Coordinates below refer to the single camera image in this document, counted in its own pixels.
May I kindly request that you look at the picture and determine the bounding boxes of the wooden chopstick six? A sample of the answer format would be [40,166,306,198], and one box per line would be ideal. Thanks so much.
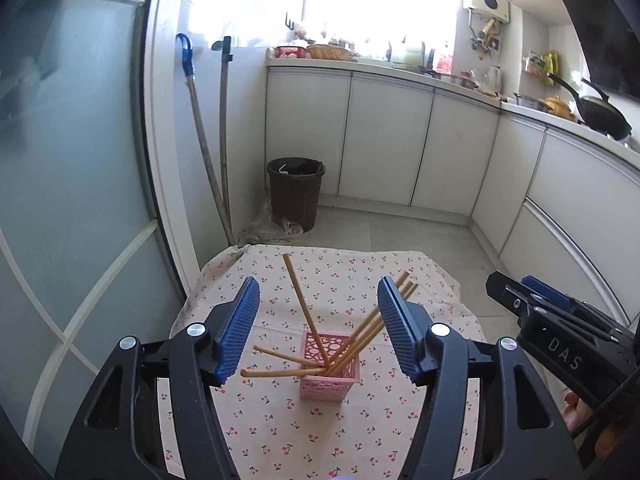
[334,283,420,377]

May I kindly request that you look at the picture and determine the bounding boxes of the wooden chopstick five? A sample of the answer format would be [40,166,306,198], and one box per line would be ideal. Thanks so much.
[328,278,416,376]

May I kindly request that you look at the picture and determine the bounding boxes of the wooden chopstick four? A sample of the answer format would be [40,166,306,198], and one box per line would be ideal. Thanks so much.
[324,271,411,375]

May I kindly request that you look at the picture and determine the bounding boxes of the wooden chopstick three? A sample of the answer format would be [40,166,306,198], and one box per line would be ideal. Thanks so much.
[253,344,326,369]

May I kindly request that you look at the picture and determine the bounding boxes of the wooden chopstick one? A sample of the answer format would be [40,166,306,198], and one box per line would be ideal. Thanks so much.
[240,368,326,378]

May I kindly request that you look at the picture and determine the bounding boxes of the wooden chopstick two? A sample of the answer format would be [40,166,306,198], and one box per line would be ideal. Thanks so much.
[283,253,329,368]

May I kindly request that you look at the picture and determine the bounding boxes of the gloved hand fingertip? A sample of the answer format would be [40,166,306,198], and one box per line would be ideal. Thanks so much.
[562,390,620,458]

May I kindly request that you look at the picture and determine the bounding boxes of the pink perforated utensil holder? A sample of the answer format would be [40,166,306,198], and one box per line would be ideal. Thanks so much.
[299,332,360,402]

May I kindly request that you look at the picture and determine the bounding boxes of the white cabinet row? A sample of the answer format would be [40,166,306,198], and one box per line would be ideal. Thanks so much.
[265,58,639,323]

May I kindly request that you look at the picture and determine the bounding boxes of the clear plastic bag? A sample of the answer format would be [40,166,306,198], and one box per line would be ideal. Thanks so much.
[239,198,304,246]

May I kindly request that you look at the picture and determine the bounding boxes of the cherry print tablecloth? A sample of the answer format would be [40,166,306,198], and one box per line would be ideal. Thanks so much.
[175,245,484,479]

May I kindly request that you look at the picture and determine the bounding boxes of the dark brown trash bin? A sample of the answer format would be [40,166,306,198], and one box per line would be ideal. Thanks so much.
[267,157,326,232]

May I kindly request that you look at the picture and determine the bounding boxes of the frosted glass sliding door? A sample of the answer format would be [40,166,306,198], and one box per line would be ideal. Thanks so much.
[1,0,183,471]

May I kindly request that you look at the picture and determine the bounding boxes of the black frying pan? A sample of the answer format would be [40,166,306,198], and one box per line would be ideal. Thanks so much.
[547,73,632,141]

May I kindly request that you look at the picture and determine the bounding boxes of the white electric kettle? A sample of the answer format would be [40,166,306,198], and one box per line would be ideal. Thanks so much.
[486,65,502,94]

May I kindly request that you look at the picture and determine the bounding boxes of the yellow bottles on shelf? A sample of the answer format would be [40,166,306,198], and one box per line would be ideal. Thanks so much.
[541,50,561,86]

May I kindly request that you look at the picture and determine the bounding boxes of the red fruit basket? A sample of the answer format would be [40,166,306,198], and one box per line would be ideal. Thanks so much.
[274,46,311,58]

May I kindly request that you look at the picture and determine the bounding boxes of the woven bread basket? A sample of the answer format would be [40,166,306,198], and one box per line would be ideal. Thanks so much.
[307,44,357,61]

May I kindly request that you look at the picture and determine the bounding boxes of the blue handled mop pole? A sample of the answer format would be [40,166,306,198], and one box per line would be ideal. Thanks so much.
[176,32,236,246]

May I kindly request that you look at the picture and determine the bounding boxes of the dark handled broom pole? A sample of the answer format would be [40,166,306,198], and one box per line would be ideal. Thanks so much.
[210,36,234,243]

